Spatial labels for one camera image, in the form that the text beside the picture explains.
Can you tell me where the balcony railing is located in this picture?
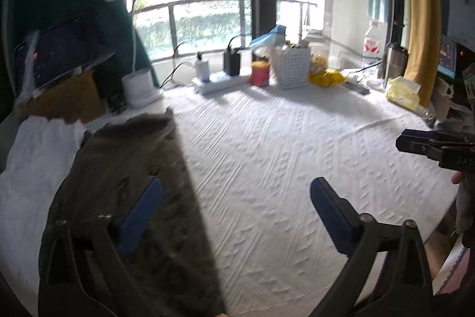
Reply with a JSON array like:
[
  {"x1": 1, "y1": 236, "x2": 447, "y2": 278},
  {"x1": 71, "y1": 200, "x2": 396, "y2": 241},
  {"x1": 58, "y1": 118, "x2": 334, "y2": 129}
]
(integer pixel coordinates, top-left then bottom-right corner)
[{"x1": 132, "y1": 0, "x2": 318, "y2": 61}]

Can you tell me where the yellow tissue pack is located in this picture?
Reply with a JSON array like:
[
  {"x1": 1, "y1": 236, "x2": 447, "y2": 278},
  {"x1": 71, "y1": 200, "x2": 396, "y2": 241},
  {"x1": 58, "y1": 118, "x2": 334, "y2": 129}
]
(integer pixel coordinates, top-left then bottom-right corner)
[{"x1": 386, "y1": 75, "x2": 422, "y2": 111}]

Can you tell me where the steel tumbler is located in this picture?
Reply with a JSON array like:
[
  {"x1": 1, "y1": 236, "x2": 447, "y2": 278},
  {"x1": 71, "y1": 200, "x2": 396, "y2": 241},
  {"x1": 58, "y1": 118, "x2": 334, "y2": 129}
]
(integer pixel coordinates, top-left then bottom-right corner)
[{"x1": 382, "y1": 42, "x2": 408, "y2": 89}]

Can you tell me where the white paper sheet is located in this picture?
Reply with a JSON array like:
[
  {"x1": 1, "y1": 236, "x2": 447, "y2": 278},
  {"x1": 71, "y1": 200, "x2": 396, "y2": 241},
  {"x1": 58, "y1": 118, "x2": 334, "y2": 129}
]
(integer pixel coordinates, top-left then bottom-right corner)
[{"x1": 0, "y1": 114, "x2": 88, "y2": 176}]

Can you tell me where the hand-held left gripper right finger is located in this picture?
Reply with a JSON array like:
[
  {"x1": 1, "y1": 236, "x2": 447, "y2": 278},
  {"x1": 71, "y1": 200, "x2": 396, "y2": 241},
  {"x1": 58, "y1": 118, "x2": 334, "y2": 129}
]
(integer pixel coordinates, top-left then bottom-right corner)
[{"x1": 310, "y1": 176, "x2": 435, "y2": 317}]

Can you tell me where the dark screen tablet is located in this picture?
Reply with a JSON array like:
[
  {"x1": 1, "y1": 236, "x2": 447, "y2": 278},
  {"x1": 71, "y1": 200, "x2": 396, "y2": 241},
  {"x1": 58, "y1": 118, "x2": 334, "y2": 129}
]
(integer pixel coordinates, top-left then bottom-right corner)
[{"x1": 15, "y1": 18, "x2": 115, "y2": 91}]

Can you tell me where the computer monitor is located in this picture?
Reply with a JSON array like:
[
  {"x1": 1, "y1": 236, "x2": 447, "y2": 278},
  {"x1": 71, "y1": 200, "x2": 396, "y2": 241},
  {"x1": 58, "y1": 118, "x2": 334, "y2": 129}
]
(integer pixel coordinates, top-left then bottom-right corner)
[{"x1": 437, "y1": 35, "x2": 459, "y2": 78}]

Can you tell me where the grey t-shirt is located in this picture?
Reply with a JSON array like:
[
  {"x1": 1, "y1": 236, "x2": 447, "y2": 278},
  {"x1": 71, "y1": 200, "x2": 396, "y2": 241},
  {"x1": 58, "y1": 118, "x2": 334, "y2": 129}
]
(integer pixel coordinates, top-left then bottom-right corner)
[{"x1": 39, "y1": 107, "x2": 227, "y2": 317}]

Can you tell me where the yellow snack bag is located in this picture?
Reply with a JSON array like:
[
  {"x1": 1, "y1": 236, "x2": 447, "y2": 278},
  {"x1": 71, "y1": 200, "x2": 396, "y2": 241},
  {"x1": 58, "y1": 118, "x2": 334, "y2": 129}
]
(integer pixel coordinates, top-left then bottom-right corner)
[{"x1": 310, "y1": 67, "x2": 347, "y2": 87}]

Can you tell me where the black charger block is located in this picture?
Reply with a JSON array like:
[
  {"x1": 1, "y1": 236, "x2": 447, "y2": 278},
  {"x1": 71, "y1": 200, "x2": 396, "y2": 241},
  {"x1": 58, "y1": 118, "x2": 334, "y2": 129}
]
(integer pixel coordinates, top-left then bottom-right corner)
[{"x1": 223, "y1": 48, "x2": 241, "y2": 76}]

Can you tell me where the white charger plug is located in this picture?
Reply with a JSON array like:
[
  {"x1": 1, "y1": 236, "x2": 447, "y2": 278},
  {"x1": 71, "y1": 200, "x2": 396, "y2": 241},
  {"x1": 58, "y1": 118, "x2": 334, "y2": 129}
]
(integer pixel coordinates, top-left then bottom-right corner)
[{"x1": 195, "y1": 51, "x2": 210, "y2": 82}]

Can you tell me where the light blue pouch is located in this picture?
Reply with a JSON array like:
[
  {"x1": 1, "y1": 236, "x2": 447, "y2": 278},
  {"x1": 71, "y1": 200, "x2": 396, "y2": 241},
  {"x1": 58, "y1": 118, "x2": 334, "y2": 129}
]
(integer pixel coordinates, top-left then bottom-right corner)
[{"x1": 249, "y1": 25, "x2": 288, "y2": 48}]

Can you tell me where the white power strip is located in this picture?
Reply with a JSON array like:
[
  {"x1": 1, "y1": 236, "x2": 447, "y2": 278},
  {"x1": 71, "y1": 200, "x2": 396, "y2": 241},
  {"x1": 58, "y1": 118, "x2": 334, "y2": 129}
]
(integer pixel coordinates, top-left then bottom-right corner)
[{"x1": 192, "y1": 74, "x2": 251, "y2": 94}]

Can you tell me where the red label water bottle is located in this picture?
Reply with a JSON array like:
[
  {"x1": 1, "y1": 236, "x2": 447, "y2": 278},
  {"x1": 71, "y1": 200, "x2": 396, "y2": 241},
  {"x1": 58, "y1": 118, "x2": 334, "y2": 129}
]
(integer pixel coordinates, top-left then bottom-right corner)
[{"x1": 362, "y1": 20, "x2": 381, "y2": 67}]

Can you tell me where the wide yellow curtain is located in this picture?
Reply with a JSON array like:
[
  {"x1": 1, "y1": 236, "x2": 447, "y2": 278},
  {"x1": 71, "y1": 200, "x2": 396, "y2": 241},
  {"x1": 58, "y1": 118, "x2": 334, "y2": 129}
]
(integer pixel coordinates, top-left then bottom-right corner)
[{"x1": 395, "y1": 0, "x2": 444, "y2": 106}]

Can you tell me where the white perforated basket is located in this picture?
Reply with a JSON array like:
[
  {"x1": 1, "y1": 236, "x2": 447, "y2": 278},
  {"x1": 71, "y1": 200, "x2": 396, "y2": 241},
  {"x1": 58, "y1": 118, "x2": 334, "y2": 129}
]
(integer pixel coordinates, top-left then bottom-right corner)
[{"x1": 273, "y1": 44, "x2": 311, "y2": 89}]

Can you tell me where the black flat device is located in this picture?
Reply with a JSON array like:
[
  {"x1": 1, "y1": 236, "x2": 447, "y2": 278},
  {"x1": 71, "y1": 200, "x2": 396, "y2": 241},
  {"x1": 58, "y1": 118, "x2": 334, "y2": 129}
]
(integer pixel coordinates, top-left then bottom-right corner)
[{"x1": 341, "y1": 81, "x2": 372, "y2": 95}]

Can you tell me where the white desk lamp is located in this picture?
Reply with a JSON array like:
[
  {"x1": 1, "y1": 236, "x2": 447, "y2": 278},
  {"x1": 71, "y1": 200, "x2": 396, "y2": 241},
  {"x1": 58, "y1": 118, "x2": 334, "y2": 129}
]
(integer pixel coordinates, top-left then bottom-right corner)
[{"x1": 106, "y1": 0, "x2": 170, "y2": 108}]

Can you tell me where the short black charger cable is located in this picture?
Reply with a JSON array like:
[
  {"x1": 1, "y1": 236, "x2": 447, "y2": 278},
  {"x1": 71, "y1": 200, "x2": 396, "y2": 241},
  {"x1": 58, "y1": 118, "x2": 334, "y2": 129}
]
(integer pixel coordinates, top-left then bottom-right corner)
[{"x1": 160, "y1": 61, "x2": 197, "y2": 87}]

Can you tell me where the red tin can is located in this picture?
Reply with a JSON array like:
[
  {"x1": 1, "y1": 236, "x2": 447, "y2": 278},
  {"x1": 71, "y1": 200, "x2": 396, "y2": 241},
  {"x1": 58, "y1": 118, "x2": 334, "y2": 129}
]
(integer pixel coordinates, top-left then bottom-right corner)
[{"x1": 250, "y1": 61, "x2": 271, "y2": 86}]

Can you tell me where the person's bare leg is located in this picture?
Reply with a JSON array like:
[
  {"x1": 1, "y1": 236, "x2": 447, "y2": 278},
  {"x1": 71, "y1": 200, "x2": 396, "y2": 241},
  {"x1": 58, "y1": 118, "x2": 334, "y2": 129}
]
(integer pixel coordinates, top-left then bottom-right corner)
[{"x1": 423, "y1": 231, "x2": 464, "y2": 280}]

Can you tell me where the brown cardboard box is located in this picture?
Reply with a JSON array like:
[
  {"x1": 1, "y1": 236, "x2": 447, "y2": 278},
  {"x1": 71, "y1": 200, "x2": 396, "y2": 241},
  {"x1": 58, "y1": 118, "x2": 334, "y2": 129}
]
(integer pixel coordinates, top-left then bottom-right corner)
[{"x1": 18, "y1": 70, "x2": 106, "y2": 124}]

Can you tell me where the glass snack jar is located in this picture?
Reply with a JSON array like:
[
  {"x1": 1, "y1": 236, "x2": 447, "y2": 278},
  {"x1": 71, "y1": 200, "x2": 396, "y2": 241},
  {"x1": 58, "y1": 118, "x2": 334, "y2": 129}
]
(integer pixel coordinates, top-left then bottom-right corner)
[{"x1": 310, "y1": 42, "x2": 329, "y2": 74}]

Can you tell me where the white mug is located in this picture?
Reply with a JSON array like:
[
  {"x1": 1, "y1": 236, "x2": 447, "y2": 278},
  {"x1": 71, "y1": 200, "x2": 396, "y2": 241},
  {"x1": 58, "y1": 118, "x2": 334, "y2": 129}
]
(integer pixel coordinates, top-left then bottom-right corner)
[{"x1": 437, "y1": 81, "x2": 455, "y2": 106}]

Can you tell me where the white textured tablecloth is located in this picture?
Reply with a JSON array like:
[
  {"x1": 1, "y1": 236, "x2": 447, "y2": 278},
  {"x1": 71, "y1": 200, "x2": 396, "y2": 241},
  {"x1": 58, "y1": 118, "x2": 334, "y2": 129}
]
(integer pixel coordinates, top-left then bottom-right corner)
[{"x1": 0, "y1": 75, "x2": 459, "y2": 317}]

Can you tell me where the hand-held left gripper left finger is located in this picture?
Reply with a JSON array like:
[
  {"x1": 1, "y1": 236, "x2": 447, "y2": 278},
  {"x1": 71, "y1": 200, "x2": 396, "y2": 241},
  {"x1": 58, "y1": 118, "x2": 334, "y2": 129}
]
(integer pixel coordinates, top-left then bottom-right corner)
[{"x1": 37, "y1": 178, "x2": 164, "y2": 317}]

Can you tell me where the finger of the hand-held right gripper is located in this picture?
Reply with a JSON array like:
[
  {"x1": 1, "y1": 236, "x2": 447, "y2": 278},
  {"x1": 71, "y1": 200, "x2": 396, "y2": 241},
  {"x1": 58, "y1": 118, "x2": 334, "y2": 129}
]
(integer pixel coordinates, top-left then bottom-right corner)
[
  {"x1": 395, "y1": 137, "x2": 443, "y2": 160},
  {"x1": 401, "y1": 129, "x2": 464, "y2": 143}
]

